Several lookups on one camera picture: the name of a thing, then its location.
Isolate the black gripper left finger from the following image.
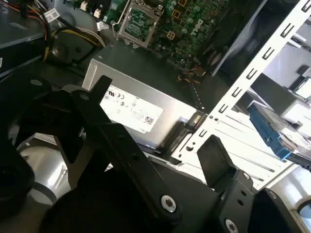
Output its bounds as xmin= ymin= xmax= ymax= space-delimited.
xmin=0 ymin=75 xmax=183 ymax=225

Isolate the hard disk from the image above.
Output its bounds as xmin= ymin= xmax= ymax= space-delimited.
xmin=247 ymin=101 xmax=311 ymax=168

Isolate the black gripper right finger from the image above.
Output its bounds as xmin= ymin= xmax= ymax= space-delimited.
xmin=196 ymin=134 xmax=299 ymax=233

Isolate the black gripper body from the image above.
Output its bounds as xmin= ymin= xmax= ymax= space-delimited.
xmin=38 ymin=148 xmax=224 ymax=233

